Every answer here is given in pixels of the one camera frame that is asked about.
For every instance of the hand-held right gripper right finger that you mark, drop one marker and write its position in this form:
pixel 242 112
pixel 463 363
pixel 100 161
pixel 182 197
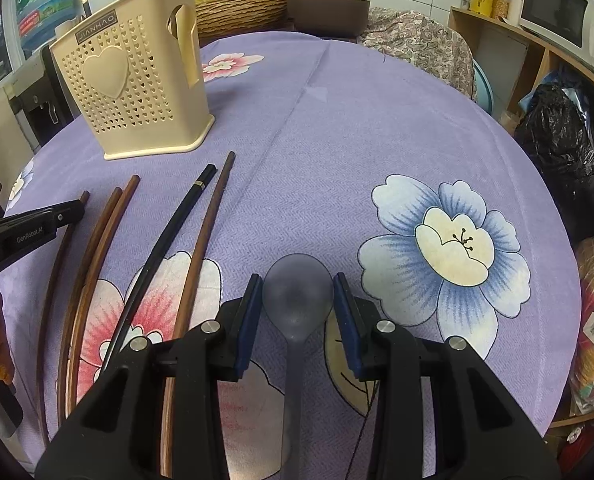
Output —
pixel 344 320

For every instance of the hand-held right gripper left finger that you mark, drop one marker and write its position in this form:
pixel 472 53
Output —
pixel 249 320

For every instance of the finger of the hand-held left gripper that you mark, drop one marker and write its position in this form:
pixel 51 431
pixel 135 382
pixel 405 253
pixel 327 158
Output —
pixel 64 215

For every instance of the translucent grey plastic spoon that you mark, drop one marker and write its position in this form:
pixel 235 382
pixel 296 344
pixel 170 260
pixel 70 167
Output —
pixel 297 290

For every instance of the cream plastic utensil holder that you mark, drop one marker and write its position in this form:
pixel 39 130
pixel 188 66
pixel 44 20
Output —
pixel 142 110

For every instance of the black chopstick with gold band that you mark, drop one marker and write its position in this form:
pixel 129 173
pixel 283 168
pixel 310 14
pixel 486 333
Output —
pixel 204 177

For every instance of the purple floral tablecloth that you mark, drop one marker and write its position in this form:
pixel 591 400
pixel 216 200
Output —
pixel 377 135

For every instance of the blue water jug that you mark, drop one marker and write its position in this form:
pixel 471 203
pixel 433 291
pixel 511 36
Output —
pixel 42 0

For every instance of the blue plastic basin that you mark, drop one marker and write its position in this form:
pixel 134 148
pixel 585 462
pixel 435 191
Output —
pixel 484 90

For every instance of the wicker basket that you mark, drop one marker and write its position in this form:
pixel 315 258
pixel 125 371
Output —
pixel 247 10

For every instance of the black plastic bag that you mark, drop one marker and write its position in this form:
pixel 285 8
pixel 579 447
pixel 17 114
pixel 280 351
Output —
pixel 552 135

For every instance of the paisley floral cloth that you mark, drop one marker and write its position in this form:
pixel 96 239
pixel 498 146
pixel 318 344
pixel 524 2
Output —
pixel 417 35

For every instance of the brown and cream rice cooker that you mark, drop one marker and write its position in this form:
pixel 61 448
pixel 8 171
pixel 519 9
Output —
pixel 327 10

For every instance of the wooden shelf unit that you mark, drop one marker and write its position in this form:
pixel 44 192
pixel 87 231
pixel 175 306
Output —
pixel 537 50

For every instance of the white microwave oven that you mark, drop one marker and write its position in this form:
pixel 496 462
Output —
pixel 552 15

